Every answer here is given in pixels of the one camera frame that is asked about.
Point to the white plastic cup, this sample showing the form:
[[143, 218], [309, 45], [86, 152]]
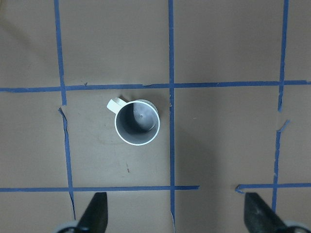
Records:
[[136, 122]]

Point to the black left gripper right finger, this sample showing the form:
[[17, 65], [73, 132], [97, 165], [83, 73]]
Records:
[[260, 218]]

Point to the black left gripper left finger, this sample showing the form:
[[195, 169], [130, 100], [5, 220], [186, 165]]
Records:
[[95, 217]]

